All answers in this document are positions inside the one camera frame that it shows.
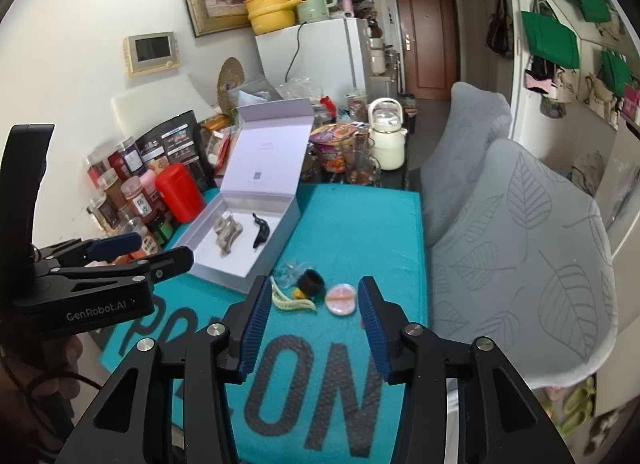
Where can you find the beige hair claw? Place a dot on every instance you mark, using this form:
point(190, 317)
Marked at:
point(226, 236)

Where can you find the pink powder puff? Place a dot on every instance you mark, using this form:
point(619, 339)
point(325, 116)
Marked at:
point(341, 299)

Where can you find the glass mug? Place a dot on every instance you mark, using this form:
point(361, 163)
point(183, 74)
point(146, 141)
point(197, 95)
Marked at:
point(360, 163)

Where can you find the teal bubble mailer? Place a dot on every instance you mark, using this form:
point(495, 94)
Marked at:
point(350, 234)

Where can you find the brown door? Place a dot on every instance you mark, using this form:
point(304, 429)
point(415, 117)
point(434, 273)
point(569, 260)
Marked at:
point(432, 43)

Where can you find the dark hanging handbag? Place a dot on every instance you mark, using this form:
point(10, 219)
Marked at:
point(500, 23)

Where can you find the pink bottle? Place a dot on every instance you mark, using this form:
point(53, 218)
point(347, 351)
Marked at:
point(346, 3)

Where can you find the black hair claw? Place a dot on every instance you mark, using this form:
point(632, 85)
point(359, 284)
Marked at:
point(262, 236)

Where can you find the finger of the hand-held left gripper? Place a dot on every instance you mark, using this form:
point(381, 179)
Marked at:
point(170, 261)
point(117, 244)

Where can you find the yellow lollipop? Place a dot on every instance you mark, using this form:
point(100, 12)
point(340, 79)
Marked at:
point(300, 292)

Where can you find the red canister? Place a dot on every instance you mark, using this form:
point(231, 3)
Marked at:
point(180, 191)

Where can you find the small grey leaf-cover chair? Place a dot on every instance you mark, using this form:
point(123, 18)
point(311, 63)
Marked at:
point(470, 133)

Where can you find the row of spice jars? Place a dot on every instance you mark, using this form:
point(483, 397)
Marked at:
point(107, 194)

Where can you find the large grey leaf-cover chair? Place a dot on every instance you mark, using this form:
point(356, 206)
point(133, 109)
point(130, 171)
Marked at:
point(525, 254)

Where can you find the black printed pouch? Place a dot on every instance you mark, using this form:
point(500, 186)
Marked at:
point(175, 138)

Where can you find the clear hair clip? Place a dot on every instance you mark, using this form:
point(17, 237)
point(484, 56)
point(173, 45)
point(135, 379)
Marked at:
point(289, 271)

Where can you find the pale yellow hair claw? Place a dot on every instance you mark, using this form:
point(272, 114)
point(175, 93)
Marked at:
point(285, 301)

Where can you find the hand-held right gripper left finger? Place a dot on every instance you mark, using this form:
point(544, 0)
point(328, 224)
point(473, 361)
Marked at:
point(252, 329)

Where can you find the black round cup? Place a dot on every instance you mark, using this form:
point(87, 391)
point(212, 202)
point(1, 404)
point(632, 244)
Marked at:
point(312, 284)

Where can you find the woven straw trivet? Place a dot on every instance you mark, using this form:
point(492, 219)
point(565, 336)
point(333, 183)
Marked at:
point(230, 81)

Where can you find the wall intercom panel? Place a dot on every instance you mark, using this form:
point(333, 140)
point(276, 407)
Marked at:
point(150, 49)

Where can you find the pale green slipper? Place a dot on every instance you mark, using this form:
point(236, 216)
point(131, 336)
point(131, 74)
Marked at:
point(575, 394)
point(570, 424)

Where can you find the yellow pot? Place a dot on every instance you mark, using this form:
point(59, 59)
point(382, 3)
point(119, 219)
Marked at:
point(270, 13)

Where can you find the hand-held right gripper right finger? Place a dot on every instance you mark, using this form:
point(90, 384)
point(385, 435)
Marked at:
point(372, 331)

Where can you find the instant noodle cup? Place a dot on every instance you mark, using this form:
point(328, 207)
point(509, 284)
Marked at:
point(332, 143)

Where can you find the white refrigerator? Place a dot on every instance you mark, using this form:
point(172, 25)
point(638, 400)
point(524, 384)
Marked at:
point(325, 53)

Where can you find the white gift box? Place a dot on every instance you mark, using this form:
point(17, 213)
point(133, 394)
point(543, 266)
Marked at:
point(265, 153)

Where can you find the cream thermal kettle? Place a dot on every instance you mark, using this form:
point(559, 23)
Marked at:
point(387, 143)

